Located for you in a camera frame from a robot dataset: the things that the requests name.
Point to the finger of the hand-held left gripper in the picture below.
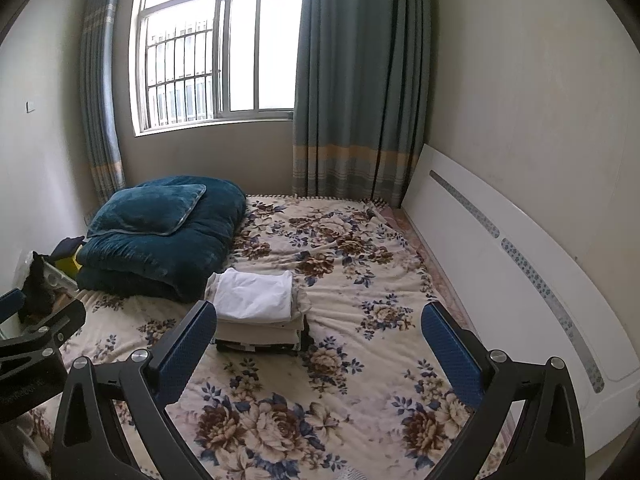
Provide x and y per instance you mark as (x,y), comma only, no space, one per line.
(55,322)
(11,302)

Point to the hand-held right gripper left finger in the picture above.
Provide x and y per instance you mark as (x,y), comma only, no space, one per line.
(187,345)

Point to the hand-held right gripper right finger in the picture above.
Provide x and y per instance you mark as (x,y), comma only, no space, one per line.
(450,350)

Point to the white t-shirt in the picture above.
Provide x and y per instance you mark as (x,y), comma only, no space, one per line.
(255,295)

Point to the yellow plastic object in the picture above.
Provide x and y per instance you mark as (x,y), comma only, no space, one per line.
(67,266)

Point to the black folded garment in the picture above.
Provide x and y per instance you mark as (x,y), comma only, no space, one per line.
(260,349)

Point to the cream folded garment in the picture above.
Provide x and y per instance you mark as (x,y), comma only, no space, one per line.
(260,332)

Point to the blue folded quilt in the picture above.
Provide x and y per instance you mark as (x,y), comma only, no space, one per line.
(200,260)

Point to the white headboard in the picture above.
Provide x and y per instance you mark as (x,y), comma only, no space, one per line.
(475,260)

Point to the beige folded garment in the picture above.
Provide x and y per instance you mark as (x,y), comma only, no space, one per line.
(300,302)

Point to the bed with floral sheet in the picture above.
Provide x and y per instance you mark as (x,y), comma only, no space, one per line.
(350,280)

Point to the blue velvet pillow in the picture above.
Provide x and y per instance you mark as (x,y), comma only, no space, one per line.
(145,210)

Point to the narrow blue-grey curtain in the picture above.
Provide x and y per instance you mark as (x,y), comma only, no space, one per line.
(102,110)

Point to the wide blue-grey curtain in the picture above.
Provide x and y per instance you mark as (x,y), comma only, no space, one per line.
(360,85)

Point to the barred window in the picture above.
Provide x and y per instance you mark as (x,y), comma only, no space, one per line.
(240,50)

